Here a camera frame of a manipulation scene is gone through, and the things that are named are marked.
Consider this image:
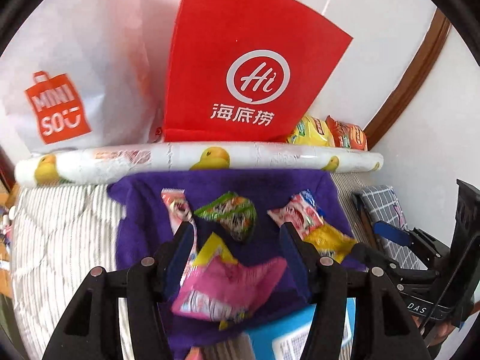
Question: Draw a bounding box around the pink bear lollipop pack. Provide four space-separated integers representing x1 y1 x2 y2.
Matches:
160 189 198 286

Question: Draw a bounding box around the lychee jelly pack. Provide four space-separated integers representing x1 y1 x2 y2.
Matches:
267 189 325 240

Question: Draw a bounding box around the pink yellow snack bag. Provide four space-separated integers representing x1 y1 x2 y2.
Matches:
171 233 287 331

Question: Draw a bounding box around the green snack bag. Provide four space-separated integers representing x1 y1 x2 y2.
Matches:
193 192 257 242

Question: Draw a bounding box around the yellow triangular snack bag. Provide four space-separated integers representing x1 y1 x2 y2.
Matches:
303 223 357 263

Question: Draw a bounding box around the person right hand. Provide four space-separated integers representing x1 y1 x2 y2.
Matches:
429 322 457 349

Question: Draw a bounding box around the grey checked folded cloth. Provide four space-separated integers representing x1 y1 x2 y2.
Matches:
352 184 426 270

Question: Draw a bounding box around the purple towel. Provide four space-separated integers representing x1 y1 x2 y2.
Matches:
107 169 355 359

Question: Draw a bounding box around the blue tissue box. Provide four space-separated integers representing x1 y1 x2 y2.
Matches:
243 297 357 360

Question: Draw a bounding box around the orange chips bag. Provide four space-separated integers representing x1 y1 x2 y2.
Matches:
325 116 368 151

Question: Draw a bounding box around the striped quilted table cover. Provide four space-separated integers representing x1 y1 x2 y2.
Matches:
10 171 376 360

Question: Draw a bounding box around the yellow chips bag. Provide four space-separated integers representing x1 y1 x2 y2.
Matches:
286 115 335 147

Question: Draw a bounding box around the lemon print paper roll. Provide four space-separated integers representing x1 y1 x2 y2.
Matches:
15 142 384 188

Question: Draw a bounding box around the red Haidilao paper bag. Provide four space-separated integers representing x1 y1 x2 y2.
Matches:
163 0 352 142

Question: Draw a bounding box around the white Miniso plastic bag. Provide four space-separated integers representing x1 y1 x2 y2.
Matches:
1 0 158 153

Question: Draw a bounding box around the brown wooden door frame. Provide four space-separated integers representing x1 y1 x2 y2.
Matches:
364 9 452 150

